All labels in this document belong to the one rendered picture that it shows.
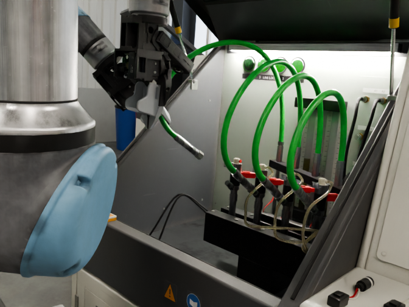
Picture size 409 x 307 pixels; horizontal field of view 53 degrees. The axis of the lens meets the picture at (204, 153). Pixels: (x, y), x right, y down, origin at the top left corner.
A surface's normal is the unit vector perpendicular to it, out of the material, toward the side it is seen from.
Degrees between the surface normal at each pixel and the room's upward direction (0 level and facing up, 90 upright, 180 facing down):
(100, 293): 90
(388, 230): 76
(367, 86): 90
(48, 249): 102
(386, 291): 0
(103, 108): 90
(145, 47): 90
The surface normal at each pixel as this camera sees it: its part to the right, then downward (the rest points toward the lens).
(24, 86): 0.45, 0.22
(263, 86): -0.68, 0.08
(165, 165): 0.73, 0.18
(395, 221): -0.65, -0.15
